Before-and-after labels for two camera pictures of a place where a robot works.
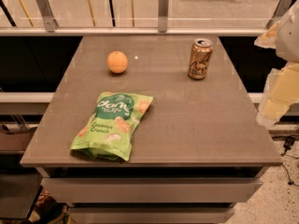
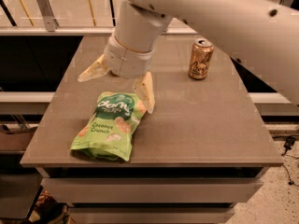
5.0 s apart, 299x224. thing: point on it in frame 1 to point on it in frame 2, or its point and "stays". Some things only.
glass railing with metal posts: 141,9 stays
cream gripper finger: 268,39 to 97,69
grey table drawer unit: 202,148 stays
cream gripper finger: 280,91 to 143,89
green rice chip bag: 110,130 stays
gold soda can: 200,59 stays
